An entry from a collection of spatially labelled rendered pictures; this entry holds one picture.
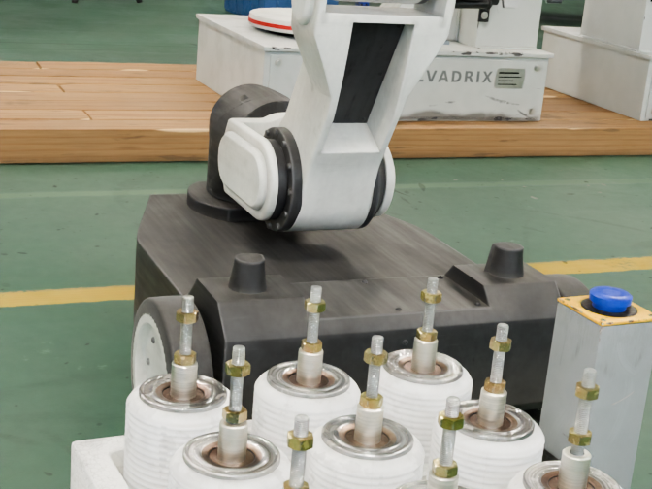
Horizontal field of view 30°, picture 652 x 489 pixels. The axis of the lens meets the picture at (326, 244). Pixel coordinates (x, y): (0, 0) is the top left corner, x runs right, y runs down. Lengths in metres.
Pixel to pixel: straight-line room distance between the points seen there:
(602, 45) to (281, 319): 2.44
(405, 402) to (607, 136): 2.36
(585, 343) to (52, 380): 0.80
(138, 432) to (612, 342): 0.44
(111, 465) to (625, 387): 0.48
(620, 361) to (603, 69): 2.58
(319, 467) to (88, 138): 1.92
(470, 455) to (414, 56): 0.65
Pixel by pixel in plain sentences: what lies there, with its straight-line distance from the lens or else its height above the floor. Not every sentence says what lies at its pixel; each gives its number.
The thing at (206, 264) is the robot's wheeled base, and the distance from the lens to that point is 1.64.
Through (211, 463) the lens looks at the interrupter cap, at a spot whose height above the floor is 0.25.
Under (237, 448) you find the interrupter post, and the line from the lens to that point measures 0.94.
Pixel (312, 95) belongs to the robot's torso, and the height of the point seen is 0.41.
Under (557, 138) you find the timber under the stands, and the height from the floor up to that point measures 0.05.
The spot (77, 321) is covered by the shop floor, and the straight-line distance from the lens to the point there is 1.89.
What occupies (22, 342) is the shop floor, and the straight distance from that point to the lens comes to 1.81.
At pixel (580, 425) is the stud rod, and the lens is 0.95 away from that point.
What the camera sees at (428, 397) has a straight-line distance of 1.11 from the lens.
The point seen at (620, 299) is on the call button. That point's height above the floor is 0.33.
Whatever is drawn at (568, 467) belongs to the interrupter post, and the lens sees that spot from 0.96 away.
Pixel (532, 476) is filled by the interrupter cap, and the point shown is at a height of 0.25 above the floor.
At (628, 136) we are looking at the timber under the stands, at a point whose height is 0.05.
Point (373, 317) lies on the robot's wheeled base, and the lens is 1.44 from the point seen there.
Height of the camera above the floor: 0.69
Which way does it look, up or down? 17 degrees down
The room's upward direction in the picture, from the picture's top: 5 degrees clockwise
